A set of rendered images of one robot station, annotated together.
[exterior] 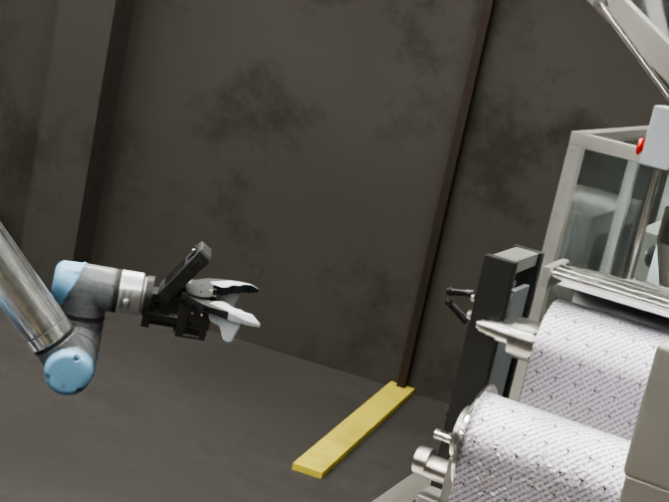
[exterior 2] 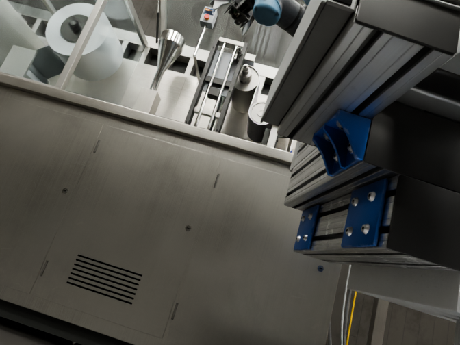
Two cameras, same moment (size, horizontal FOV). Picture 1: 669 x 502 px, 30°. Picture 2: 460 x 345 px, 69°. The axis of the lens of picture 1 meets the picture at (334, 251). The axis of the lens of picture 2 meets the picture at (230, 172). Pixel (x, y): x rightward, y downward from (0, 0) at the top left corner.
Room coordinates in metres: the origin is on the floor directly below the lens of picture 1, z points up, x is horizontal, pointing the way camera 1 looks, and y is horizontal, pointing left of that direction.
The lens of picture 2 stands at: (2.25, 1.11, 0.44)
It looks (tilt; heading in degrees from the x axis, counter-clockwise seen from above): 15 degrees up; 251
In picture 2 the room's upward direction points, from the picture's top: 17 degrees clockwise
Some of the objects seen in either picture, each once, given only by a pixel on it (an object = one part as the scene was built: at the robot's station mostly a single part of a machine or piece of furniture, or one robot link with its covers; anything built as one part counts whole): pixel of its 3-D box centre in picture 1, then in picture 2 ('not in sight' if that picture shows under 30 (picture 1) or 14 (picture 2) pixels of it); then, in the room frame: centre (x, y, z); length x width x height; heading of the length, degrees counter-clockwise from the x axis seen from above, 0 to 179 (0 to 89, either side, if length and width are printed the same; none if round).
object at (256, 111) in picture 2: not in sight; (259, 122); (1.66, -0.40, 1.18); 0.26 x 0.12 x 0.12; 66
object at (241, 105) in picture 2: not in sight; (244, 91); (1.78, -0.46, 1.34); 0.25 x 0.14 x 0.14; 66
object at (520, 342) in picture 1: (532, 342); (245, 75); (1.84, -0.32, 1.34); 0.06 x 0.06 x 0.06; 66
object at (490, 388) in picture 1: (475, 436); not in sight; (1.60, -0.24, 1.25); 0.15 x 0.01 x 0.15; 156
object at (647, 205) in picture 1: (642, 224); (200, 40); (2.09, -0.50, 1.51); 0.02 x 0.02 x 0.20
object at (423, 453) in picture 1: (423, 460); not in sight; (1.67, -0.18, 1.18); 0.04 x 0.02 x 0.04; 156
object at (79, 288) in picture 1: (86, 287); not in sight; (2.05, 0.40, 1.21); 0.11 x 0.08 x 0.09; 99
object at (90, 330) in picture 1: (77, 345); (274, 4); (2.03, 0.40, 1.12); 0.11 x 0.08 x 0.11; 9
